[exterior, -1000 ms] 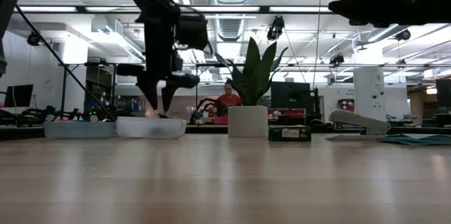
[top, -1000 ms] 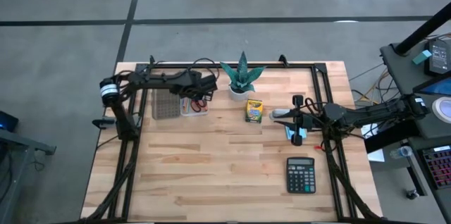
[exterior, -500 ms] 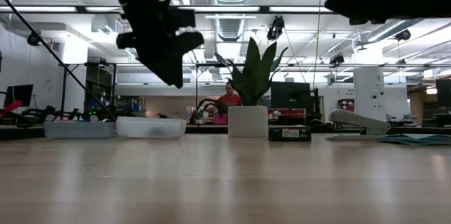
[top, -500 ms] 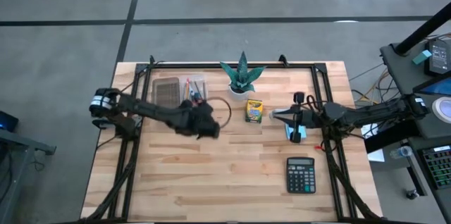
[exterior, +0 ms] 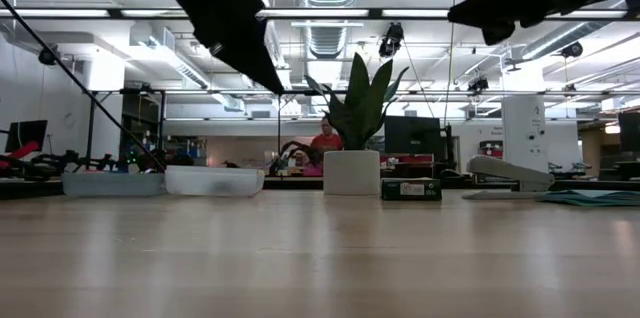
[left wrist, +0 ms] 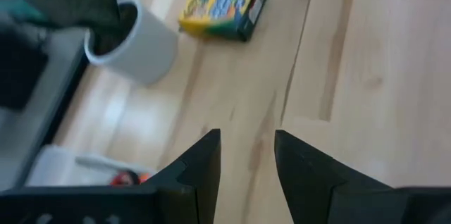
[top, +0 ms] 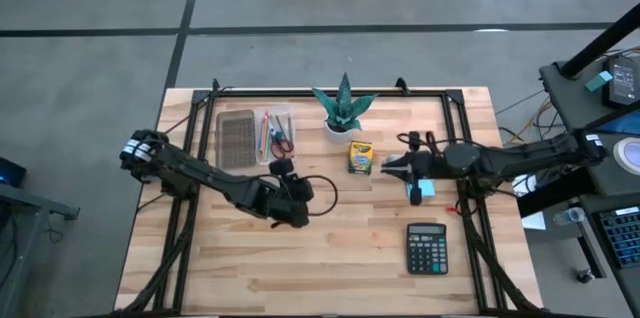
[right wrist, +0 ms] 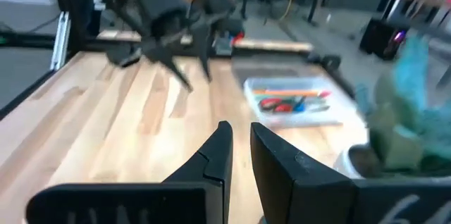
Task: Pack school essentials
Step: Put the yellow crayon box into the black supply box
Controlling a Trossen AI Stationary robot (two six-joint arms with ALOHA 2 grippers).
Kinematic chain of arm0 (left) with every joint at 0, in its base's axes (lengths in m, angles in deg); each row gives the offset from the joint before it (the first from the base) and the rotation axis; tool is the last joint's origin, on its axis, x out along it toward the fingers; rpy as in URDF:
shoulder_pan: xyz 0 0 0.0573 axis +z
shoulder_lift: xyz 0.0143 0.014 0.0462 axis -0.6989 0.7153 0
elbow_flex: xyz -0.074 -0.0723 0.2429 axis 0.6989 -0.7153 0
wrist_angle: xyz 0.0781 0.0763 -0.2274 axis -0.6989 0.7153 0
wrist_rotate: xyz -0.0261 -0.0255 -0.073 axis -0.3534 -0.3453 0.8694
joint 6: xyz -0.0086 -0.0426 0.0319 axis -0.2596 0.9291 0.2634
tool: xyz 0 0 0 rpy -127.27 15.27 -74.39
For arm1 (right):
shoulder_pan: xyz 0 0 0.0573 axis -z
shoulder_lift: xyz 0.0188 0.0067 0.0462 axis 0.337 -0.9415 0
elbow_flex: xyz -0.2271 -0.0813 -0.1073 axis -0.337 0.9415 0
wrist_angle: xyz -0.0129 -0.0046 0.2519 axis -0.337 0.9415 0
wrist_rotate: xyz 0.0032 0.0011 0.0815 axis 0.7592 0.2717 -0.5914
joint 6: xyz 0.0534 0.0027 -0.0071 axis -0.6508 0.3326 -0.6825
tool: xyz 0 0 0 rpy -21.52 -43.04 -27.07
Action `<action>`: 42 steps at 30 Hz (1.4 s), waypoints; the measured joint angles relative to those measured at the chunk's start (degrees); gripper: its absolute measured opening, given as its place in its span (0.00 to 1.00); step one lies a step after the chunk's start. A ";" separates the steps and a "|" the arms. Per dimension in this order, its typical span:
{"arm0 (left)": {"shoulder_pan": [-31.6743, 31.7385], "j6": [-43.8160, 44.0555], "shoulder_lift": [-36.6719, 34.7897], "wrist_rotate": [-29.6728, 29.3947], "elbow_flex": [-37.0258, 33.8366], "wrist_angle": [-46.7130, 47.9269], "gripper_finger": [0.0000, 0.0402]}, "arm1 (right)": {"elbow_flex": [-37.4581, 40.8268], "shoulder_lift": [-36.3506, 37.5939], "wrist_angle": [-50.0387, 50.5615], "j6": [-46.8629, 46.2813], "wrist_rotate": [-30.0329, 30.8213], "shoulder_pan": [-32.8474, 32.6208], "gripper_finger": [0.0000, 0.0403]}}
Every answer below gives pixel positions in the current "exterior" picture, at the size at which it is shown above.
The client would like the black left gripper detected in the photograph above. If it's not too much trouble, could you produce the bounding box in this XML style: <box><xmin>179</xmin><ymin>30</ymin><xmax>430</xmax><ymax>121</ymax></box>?
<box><xmin>144</xmin><ymin>0</ymin><xmax>294</xmax><ymax>93</ymax></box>

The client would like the clear plastic storage box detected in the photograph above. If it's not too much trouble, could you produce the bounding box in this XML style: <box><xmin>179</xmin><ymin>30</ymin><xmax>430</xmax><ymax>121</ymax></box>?
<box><xmin>164</xmin><ymin>165</ymin><xmax>266</xmax><ymax>198</ymax></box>

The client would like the yellow green crayon box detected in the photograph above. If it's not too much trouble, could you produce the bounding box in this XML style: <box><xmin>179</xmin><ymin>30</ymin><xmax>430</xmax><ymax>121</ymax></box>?
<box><xmin>380</xmin><ymin>176</ymin><xmax>443</xmax><ymax>202</ymax></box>

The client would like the teal cloth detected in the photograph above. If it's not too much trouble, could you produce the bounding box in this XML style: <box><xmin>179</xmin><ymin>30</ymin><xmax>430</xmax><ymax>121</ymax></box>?
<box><xmin>534</xmin><ymin>188</ymin><xmax>640</xmax><ymax>208</ymax></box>

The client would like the person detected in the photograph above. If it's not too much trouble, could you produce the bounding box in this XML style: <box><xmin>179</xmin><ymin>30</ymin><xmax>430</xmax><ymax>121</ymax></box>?
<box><xmin>309</xmin><ymin>116</ymin><xmax>346</xmax><ymax>177</ymax></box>

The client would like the green succulent plant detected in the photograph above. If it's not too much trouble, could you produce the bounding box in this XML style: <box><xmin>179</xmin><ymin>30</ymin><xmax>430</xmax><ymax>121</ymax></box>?
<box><xmin>304</xmin><ymin>51</ymin><xmax>410</xmax><ymax>152</ymax></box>

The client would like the white pillar with outlets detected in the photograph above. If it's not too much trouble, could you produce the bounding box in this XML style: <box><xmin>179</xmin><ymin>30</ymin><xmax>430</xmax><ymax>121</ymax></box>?
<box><xmin>500</xmin><ymin>94</ymin><xmax>550</xmax><ymax>174</ymax></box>

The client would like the black shelf rack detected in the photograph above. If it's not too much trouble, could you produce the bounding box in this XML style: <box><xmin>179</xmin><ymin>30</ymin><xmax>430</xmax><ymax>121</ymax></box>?
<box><xmin>118</xmin><ymin>88</ymin><xmax>167</xmax><ymax>172</ymax></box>

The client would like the black computer monitor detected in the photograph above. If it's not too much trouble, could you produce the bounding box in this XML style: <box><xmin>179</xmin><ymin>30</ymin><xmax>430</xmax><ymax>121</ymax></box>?
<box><xmin>3</xmin><ymin>118</ymin><xmax>49</xmax><ymax>154</ymax></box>
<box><xmin>383</xmin><ymin>115</ymin><xmax>442</xmax><ymax>155</ymax></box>
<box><xmin>617</xmin><ymin>111</ymin><xmax>640</xmax><ymax>154</ymax></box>

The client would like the black overhead beam with lights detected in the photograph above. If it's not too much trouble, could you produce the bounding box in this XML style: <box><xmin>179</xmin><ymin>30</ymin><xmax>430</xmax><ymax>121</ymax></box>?
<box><xmin>0</xmin><ymin>6</ymin><xmax>640</xmax><ymax>21</ymax></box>

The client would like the grey stapler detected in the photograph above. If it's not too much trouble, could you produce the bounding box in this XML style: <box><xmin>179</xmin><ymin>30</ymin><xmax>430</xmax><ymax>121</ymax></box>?
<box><xmin>460</xmin><ymin>154</ymin><xmax>559</xmax><ymax>202</ymax></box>

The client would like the red background tool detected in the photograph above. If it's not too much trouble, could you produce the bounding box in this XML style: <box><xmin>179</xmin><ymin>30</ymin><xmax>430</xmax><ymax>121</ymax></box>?
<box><xmin>0</xmin><ymin>140</ymin><xmax>41</xmax><ymax>169</ymax></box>

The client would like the black background gantry frame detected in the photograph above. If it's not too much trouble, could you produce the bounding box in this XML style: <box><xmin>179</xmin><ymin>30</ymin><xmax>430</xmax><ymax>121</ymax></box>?
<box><xmin>82</xmin><ymin>87</ymin><xmax>640</xmax><ymax>169</ymax></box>

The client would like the thin black cable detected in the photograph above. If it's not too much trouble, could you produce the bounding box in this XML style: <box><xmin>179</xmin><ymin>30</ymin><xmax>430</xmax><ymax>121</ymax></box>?
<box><xmin>0</xmin><ymin>0</ymin><xmax>165</xmax><ymax>173</ymax></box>

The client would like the black aluminium table frame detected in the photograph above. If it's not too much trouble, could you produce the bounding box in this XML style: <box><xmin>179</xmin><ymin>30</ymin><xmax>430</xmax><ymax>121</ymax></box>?
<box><xmin>0</xmin><ymin>176</ymin><xmax>640</xmax><ymax>200</ymax></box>

